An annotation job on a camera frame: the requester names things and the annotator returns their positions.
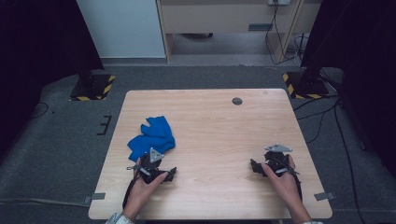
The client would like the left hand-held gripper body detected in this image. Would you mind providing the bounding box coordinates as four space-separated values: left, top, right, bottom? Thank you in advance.
134 147 171 185

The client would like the person's left hand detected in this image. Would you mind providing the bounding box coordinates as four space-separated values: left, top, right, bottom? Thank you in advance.
123 158 169 217

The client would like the light grey floor cable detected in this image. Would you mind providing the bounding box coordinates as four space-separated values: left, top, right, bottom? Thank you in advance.
0 197 92 208

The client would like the long black floor cable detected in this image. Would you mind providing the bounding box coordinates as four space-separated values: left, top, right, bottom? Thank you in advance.
332 99 364 224

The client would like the black stand base striped edge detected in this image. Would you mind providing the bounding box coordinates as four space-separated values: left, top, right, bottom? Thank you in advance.
69 69 117 102
282 69 331 100

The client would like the blue towel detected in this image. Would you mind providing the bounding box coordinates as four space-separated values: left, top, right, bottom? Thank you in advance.
126 115 177 162

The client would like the black curtain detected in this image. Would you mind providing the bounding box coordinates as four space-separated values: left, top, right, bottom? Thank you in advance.
300 0 396 178
0 0 105 162

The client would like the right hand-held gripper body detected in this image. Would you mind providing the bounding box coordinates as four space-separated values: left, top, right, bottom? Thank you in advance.
262 143 294 178

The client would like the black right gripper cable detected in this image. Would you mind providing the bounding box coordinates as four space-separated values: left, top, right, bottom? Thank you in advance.
278 157 304 202

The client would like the black power cable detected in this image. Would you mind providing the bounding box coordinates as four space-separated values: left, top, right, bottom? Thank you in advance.
264 3 304 66

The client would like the person's right hand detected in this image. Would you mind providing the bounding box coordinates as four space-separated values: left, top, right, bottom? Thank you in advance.
261 154 303 207

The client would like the grey tape piece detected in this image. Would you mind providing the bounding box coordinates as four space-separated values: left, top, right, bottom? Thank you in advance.
313 191 337 202
82 192 106 205

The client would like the white cabinet panel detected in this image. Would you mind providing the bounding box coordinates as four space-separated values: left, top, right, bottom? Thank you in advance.
76 0 167 60

